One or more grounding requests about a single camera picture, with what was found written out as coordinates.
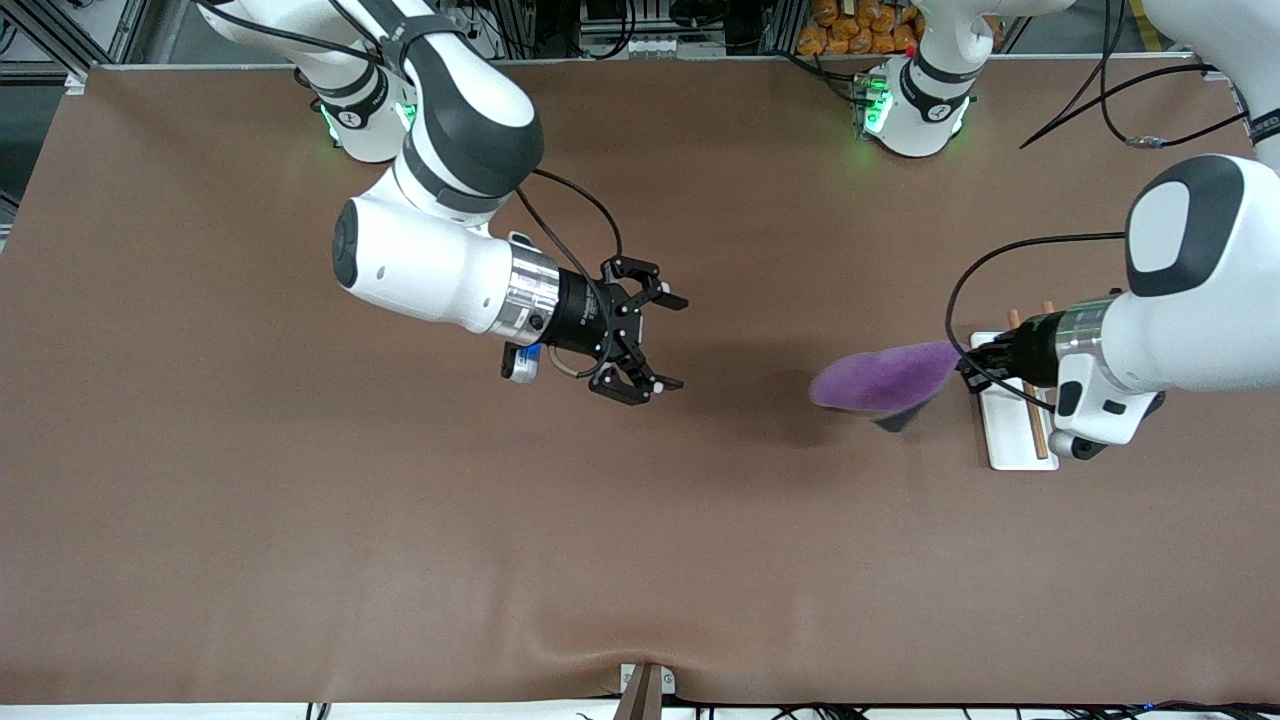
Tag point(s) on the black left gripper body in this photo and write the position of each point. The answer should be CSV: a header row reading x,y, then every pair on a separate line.
x,y
1022,353

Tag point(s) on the brown table mat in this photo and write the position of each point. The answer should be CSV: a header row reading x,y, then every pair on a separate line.
x,y
600,550

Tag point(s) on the purple and grey towel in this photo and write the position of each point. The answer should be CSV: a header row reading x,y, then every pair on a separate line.
x,y
880,380

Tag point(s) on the orange snack packets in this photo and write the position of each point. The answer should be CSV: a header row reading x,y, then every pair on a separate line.
x,y
850,30

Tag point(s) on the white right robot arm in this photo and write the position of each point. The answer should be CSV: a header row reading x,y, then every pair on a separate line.
x,y
420,260

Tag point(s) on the white rack base plate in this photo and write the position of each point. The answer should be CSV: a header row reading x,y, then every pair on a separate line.
x,y
1010,445

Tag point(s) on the grey metal mount bracket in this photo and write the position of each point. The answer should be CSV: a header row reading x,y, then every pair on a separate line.
x,y
645,700

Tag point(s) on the aluminium frame profile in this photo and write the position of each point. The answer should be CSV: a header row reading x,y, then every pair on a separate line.
x,y
105,40

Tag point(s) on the grey metal equipment shelf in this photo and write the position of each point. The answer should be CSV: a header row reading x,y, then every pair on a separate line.
x,y
650,45

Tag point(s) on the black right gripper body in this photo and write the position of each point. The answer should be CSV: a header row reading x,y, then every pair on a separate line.
x,y
582,314

